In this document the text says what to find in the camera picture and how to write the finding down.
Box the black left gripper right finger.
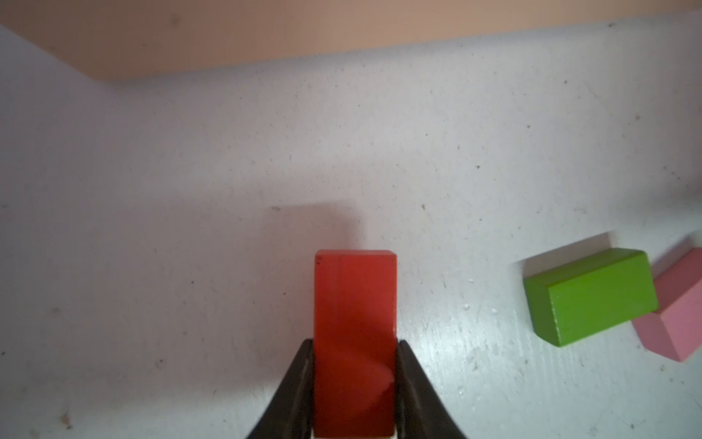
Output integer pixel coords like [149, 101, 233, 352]
[396, 340, 467, 439]

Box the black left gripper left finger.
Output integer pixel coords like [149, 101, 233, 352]
[247, 338, 314, 439]

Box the red wooden block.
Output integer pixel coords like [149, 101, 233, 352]
[314, 250, 398, 438]

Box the green block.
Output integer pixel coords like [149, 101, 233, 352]
[523, 248, 659, 348]

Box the pink wooden block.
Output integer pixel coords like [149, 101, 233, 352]
[633, 248, 701, 362]

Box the beige desk organizer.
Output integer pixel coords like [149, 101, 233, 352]
[1, 0, 700, 80]

